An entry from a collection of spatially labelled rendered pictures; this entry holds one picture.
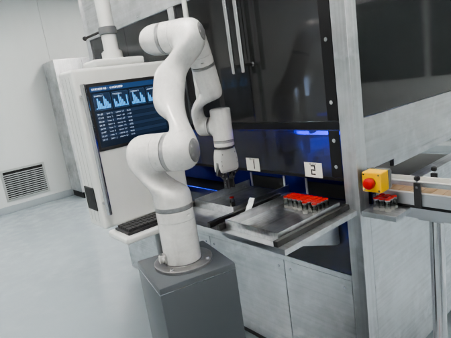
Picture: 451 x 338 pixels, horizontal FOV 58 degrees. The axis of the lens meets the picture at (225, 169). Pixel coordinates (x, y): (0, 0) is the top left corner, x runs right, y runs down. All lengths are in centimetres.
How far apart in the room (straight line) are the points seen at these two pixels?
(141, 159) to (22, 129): 537
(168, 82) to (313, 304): 116
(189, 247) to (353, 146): 67
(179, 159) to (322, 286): 93
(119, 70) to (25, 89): 462
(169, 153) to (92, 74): 89
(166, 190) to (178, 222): 10
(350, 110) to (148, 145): 71
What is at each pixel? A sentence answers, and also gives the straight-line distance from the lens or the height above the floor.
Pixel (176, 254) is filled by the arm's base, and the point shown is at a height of 91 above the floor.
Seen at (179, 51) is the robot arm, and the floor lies 152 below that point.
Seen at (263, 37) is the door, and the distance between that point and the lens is 175.
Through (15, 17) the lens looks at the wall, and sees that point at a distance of 675.
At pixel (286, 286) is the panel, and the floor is 44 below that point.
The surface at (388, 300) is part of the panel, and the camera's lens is 189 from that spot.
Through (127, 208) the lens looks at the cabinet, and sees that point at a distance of 208.
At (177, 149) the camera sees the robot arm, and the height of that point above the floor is 124.
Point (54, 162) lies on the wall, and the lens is 671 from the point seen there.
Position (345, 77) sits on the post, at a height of 136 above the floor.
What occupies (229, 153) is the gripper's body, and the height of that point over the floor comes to 112.
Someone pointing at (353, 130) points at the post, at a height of 118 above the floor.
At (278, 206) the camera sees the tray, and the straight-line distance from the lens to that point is 170.
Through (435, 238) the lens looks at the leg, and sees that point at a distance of 166.
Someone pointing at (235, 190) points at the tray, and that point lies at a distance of 199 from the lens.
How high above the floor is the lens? 142
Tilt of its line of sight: 12 degrees down
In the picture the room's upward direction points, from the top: 8 degrees counter-clockwise
